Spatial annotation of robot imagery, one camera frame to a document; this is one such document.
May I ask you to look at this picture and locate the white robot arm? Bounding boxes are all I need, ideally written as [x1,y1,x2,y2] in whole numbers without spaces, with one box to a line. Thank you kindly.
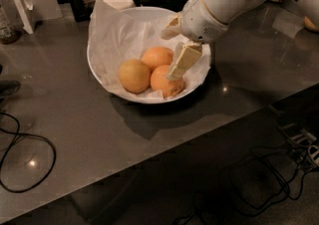
[161,0,319,80]

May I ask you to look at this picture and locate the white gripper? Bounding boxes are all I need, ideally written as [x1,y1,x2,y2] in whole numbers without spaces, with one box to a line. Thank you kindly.
[160,0,228,81]

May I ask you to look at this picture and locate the black cables on floor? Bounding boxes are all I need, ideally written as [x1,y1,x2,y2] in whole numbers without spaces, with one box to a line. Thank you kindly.
[170,143,319,225]

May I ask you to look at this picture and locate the white paper liner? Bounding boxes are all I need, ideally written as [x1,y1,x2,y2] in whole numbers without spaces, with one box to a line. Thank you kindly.
[87,0,211,101]

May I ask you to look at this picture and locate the orange fruit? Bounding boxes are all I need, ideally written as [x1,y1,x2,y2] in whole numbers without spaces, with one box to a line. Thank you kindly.
[119,59,151,94]
[151,65,184,98]
[141,46,173,71]

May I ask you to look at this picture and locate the white power strip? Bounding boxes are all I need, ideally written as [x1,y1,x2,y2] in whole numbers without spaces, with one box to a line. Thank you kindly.
[280,123,319,172]

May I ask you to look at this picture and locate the white lid behind bowl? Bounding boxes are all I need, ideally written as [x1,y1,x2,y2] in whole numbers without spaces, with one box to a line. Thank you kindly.
[104,0,136,11]

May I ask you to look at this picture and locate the orange fruit back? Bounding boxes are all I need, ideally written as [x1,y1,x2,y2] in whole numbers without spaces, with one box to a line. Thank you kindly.
[141,46,173,71]

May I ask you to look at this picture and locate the white round bowl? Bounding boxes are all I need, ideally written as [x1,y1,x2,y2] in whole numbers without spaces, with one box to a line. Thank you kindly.
[86,6,212,105]

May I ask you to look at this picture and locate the white board leaning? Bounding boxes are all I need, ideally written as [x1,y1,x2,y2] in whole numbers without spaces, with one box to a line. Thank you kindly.
[13,0,35,34]

